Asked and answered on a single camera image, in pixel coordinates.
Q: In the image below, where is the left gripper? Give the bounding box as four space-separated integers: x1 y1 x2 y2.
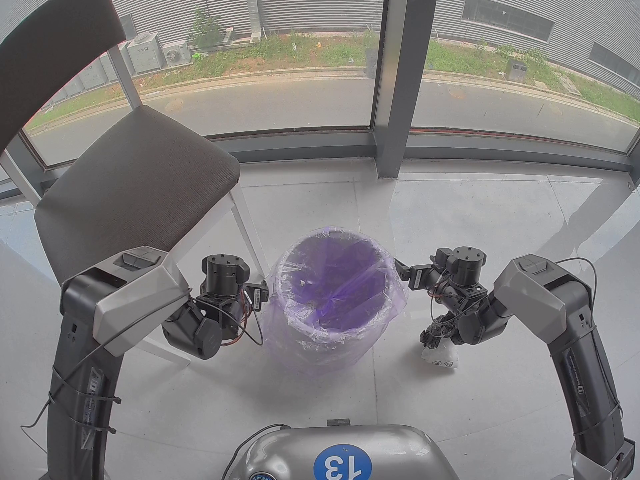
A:
247 279 271 315

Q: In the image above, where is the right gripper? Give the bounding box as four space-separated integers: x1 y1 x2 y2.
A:
393 256 443 292

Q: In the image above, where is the purple plastic bag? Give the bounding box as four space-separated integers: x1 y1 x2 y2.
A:
264 224 410 376

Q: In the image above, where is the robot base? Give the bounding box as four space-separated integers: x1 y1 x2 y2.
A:
222 418 461 480

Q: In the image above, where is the white trash bin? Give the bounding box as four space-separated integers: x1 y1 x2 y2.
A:
272 227 403 369

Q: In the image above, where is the clear printed wrapper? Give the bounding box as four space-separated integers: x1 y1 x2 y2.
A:
421 345 460 370

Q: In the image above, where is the grey padded white chair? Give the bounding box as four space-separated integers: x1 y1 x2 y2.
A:
0 0 270 367

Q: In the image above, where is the window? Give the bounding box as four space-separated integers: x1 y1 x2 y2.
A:
0 0 640 204

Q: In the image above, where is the black cable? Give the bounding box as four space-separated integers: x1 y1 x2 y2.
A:
222 423 291 480
227 298 265 347
555 256 599 329

